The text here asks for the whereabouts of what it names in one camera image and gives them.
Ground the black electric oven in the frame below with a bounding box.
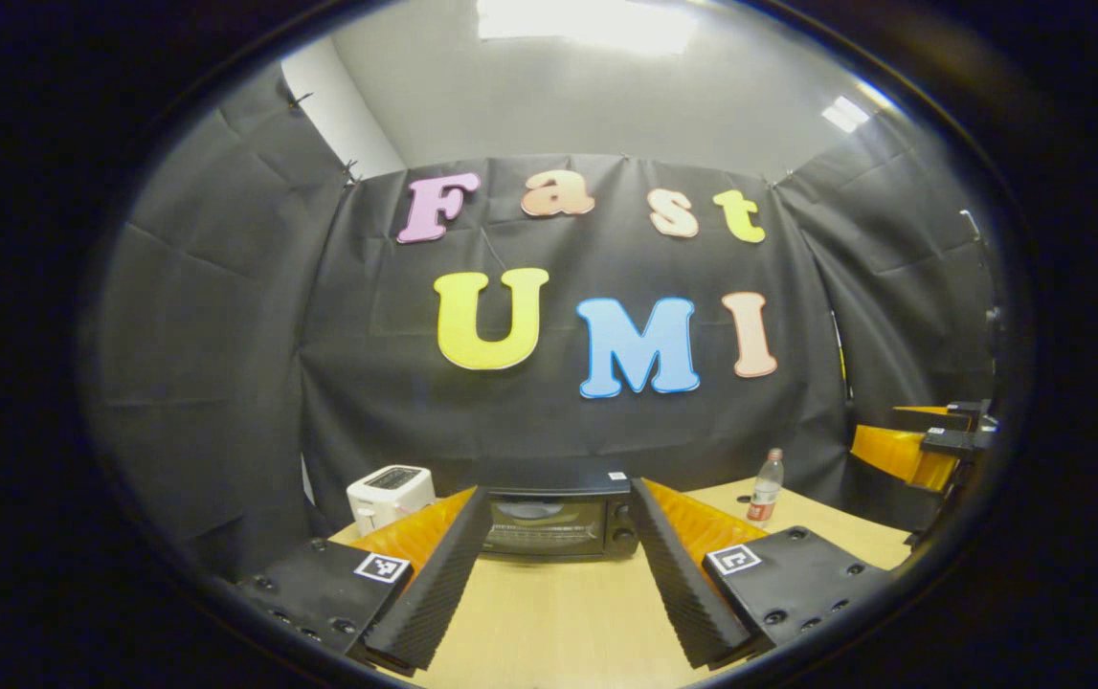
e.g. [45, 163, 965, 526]
[480, 469, 641, 562]

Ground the clear water bottle red label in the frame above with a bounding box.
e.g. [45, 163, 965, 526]
[747, 448, 786, 529]

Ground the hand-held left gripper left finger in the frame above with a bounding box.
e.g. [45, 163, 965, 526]
[218, 485, 494, 673]

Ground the white toaster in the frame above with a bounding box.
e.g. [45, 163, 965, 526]
[347, 465, 437, 537]

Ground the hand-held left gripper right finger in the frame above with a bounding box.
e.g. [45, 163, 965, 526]
[629, 476, 894, 671]

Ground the large ceiling light panel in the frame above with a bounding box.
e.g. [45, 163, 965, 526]
[477, 0, 698, 56]

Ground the small ceiling light panel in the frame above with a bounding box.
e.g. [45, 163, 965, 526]
[821, 94, 871, 134]

